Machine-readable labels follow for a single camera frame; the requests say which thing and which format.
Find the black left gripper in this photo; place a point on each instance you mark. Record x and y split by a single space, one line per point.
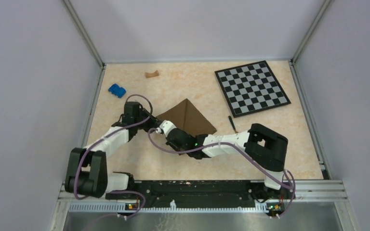
153 122

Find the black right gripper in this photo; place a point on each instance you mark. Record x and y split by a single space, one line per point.
172 146

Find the brown fabric napkin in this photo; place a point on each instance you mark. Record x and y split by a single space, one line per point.
188 118

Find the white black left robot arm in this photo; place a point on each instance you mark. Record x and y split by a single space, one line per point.
86 173

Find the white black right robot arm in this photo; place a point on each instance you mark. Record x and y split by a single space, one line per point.
263 147

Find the blue toy car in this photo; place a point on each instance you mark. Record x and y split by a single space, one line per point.
117 90

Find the small wooden arch block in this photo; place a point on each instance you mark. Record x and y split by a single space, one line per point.
152 74

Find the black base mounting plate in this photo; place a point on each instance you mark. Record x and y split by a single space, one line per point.
200 193

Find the black white checkerboard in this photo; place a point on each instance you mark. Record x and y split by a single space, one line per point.
251 88

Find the green wooden handled knife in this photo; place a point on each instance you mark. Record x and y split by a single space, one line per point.
232 124

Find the aluminium frame rail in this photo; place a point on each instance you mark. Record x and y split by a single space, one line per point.
306 191

